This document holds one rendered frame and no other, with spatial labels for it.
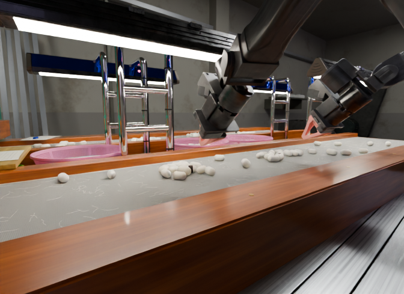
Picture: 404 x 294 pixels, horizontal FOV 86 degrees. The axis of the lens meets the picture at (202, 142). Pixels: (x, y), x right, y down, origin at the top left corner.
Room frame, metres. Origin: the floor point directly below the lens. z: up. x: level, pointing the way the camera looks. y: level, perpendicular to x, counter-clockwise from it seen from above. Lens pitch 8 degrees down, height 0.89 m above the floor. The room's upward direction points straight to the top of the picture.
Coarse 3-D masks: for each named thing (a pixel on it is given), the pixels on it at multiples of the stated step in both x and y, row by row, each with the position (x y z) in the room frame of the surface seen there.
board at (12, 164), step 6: (0, 150) 0.64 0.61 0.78; (6, 150) 0.64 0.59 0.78; (12, 150) 0.64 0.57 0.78; (24, 150) 0.64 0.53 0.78; (24, 156) 0.59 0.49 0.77; (0, 162) 0.48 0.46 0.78; (6, 162) 0.48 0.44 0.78; (12, 162) 0.48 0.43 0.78; (18, 162) 0.50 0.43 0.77; (0, 168) 0.46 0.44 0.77; (6, 168) 0.46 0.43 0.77; (12, 168) 0.47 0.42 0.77
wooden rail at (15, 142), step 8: (240, 128) 1.79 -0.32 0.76; (248, 128) 1.79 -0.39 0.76; (256, 128) 1.83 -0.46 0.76; (264, 128) 1.88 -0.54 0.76; (64, 136) 1.14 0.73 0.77; (72, 136) 1.14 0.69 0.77; (80, 136) 1.14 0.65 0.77; (88, 136) 1.14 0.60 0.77; (96, 136) 1.16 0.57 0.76; (104, 136) 1.18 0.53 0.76; (112, 136) 1.20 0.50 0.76; (128, 136) 1.25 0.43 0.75; (136, 136) 1.27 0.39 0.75; (152, 136) 1.33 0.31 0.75; (160, 136) 1.35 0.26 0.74; (0, 144) 0.94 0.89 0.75; (8, 144) 0.96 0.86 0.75; (16, 144) 0.97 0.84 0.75; (24, 144) 0.99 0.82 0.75; (32, 144) 1.00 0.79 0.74
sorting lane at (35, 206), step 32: (192, 160) 0.68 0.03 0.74; (224, 160) 0.68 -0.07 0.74; (256, 160) 0.68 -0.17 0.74; (288, 160) 0.68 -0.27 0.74; (320, 160) 0.68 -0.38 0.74; (0, 192) 0.39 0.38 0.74; (32, 192) 0.39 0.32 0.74; (64, 192) 0.39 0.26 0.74; (96, 192) 0.39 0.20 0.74; (128, 192) 0.39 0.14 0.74; (160, 192) 0.39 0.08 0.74; (192, 192) 0.39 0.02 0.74; (0, 224) 0.27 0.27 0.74; (32, 224) 0.27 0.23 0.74; (64, 224) 0.27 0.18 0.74
